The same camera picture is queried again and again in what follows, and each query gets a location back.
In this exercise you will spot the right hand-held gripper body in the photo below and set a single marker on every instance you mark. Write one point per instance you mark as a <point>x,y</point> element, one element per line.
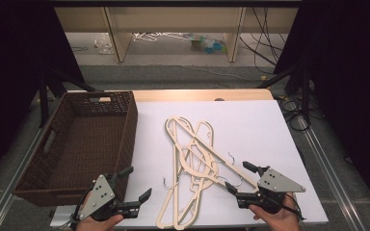
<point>274,184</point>

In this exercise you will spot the brown wicker basket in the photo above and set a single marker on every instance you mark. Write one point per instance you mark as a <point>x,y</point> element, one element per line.
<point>86,144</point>

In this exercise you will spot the clear plastic bag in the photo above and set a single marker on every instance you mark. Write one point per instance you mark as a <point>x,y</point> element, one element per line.
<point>104,45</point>

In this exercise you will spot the colourful plastic toys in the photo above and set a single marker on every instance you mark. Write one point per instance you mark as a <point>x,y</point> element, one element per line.
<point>209,45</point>

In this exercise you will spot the black curtain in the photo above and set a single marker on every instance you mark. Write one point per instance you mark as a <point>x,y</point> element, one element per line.
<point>350,80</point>
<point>13,80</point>

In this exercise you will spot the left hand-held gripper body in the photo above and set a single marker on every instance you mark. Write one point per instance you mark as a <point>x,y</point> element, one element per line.
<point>98,195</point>

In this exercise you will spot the white hangers on floor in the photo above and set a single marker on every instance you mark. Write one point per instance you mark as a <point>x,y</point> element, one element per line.
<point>144,37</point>

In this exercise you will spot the beige wooden furniture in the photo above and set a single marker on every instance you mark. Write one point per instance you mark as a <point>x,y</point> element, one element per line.
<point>173,19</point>

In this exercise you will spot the person's right hand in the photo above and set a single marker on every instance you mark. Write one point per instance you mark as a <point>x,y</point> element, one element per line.
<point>279,221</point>

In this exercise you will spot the black metal stand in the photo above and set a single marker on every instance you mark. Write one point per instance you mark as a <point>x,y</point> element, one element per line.
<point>305,89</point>
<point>48,93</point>

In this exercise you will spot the white table sheet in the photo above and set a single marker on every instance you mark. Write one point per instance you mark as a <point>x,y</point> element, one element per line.
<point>253,128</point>

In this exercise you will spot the metal floor rail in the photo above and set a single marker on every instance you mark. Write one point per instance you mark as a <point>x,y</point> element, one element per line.
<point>330,173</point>
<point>9,189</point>

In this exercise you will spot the person's left hand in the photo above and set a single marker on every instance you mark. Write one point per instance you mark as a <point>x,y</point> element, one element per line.
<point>98,225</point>

